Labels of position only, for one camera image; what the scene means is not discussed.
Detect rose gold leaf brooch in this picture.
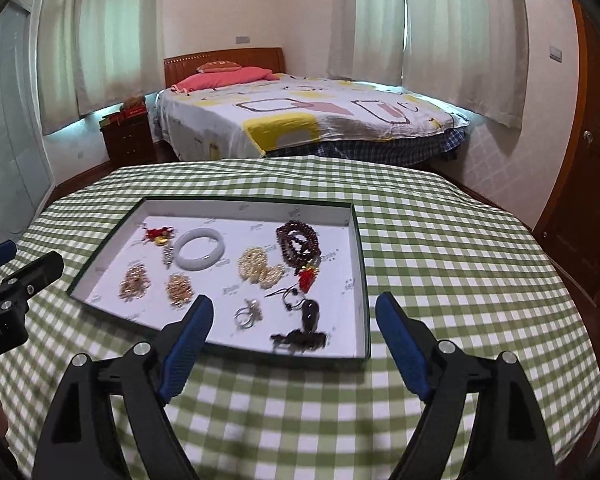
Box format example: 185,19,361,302
166,274,194,309

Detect pearl silver ring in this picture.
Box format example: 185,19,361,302
232,298,264,331

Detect pearl flower gold brooch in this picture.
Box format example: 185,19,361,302
119,263,151,302

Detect pale jade bangle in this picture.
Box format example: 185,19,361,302
173,228,225,272

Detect silver rhinestone brooch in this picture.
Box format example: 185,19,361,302
162,244,173,269

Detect white pearl necklace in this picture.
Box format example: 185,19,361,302
237,245,286,291

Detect black gourd pendant tassel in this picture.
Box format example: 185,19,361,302
268,285,328,352

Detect small red knot charm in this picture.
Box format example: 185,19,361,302
142,224,175,247

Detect red tassel gold charm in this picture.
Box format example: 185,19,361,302
297,260,320,294

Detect dark red bead necklace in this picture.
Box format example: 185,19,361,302
274,219,324,276

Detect glass wardrobe sliding door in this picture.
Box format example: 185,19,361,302
0,2,53,243

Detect green white checkered tablecloth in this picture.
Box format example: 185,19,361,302
0,157,600,479

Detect green white shallow box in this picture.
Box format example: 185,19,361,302
67,196,370,370

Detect dark wooden nightstand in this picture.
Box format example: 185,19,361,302
99,112,156,168

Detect brown wooden door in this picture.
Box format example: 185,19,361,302
533,0,600,300

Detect red items on nightstand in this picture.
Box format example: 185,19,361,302
99,96,147,128

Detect left white curtain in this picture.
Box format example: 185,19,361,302
36,0,163,136

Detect white curtain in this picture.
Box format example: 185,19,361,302
327,0,531,131
36,0,163,136

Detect bed with patterned sheet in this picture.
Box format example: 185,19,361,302
156,74,470,165

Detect pink pillow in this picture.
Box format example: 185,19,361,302
171,66,279,93

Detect wooden headboard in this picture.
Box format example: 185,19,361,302
163,47,287,87

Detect red patterned pillow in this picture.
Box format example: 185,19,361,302
197,60,242,74

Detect right white curtain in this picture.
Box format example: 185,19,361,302
327,0,531,131

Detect wall light switch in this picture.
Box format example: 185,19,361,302
550,46,562,63

